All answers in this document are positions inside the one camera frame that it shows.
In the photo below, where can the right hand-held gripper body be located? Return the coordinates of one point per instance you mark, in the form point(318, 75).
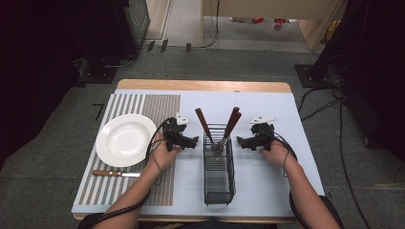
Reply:
point(262, 135)

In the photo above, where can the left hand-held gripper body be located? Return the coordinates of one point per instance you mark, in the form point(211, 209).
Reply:
point(173, 132)

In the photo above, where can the person's right hand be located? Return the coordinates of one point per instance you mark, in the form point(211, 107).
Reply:
point(277, 154)

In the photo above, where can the person's left hand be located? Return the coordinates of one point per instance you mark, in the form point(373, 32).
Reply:
point(162, 156)

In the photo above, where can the striped woven placemat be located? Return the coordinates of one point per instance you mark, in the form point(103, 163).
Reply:
point(159, 108)

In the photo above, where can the light blue table cover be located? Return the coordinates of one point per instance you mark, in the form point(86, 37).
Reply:
point(270, 171)

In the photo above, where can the white round plate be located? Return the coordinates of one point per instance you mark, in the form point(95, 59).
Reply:
point(125, 140)

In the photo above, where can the wooden table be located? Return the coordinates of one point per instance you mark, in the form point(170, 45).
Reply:
point(203, 85)

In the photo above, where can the black stand base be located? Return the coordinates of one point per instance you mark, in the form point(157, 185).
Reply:
point(313, 78)

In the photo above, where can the red shoes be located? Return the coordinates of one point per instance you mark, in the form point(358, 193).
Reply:
point(270, 21)

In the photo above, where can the dark cabinet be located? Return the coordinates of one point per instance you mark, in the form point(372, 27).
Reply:
point(137, 22)

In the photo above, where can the yellow object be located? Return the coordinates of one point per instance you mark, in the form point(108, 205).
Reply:
point(331, 30)

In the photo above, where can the light wooden desk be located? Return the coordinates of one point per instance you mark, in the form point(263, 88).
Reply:
point(273, 8)

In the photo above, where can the dark curtain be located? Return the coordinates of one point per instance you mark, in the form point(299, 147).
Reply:
point(375, 63)
point(38, 63)

